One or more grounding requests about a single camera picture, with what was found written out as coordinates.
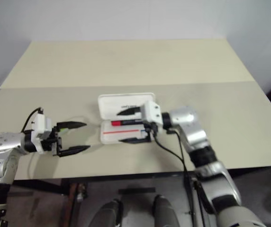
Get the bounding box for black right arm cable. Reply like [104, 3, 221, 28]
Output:
[147, 122, 213, 227]

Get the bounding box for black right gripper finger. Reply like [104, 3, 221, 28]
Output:
[118, 137, 151, 145]
[116, 106, 142, 117]

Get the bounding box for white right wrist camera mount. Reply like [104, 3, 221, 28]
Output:
[139, 100, 164, 133]

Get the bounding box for red capped black marker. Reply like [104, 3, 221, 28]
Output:
[110, 120, 145, 127]

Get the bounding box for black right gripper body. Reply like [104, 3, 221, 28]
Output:
[142, 120, 159, 143]

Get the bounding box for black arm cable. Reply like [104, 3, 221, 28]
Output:
[147, 122, 213, 227]
[21, 107, 44, 133]

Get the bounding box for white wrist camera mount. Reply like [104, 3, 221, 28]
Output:
[30, 114, 54, 155]
[139, 100, 164, 133]

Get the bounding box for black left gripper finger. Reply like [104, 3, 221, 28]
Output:
[56, 121, 87, 131]
[58, 145, 91, 157]

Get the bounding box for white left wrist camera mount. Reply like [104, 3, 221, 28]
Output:
[30, 114, 54, 155]

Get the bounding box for dark rounded shape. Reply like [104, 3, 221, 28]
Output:
[91, 198, 124, 227]

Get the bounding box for black flat bar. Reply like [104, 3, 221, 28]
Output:
[118, 187, 156, 195]

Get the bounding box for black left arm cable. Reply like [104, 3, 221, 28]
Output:
[21, 107, 44, 133]

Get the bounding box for white plastic pencil case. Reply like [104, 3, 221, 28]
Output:
[97, 92, 157, 145]

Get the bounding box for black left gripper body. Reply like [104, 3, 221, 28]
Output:
[41, 126, 63, 157]

